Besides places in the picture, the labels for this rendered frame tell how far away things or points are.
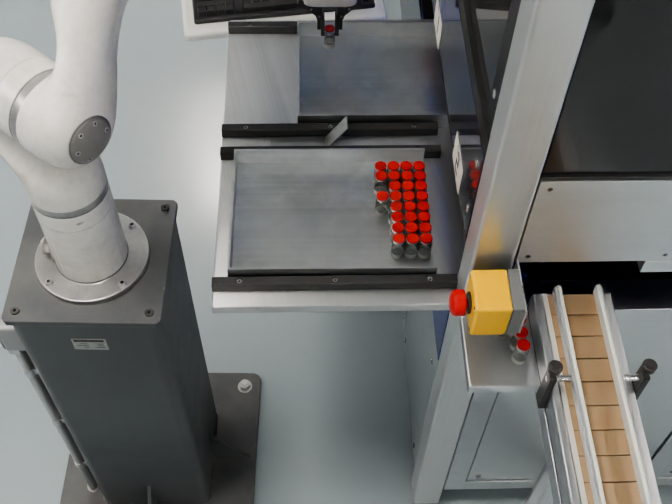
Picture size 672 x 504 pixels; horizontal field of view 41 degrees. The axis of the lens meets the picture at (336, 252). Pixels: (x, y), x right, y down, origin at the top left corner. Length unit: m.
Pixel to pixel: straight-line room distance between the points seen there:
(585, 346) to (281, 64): 0.82
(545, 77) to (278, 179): 0.67
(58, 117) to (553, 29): 0.62
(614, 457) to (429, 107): 0.75
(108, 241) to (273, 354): 1.03
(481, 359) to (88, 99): 0.70
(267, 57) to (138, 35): 1.49
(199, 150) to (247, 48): 1.05
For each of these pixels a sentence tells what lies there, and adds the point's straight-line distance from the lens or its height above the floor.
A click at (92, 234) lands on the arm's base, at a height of 0.99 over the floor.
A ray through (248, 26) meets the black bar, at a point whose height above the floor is 0.90.
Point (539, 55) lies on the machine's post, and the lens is 1.05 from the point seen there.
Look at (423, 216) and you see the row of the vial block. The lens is 1.51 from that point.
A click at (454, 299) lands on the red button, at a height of 1.01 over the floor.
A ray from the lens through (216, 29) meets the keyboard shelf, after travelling 2.02.
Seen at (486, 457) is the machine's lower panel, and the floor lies 0.27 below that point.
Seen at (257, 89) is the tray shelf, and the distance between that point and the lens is 1.77.
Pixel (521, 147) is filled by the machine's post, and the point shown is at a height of 1.27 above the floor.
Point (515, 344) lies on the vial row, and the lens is 1.42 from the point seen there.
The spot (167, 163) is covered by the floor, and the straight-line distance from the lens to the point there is 2.84.
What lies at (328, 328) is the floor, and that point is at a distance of 2.45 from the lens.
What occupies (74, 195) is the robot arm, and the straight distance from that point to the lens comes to 1.36.
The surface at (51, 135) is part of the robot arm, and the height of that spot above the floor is 1.26.
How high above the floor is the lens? 2.11
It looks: 54 degrees down
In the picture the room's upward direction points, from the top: 2 degrees clockwise
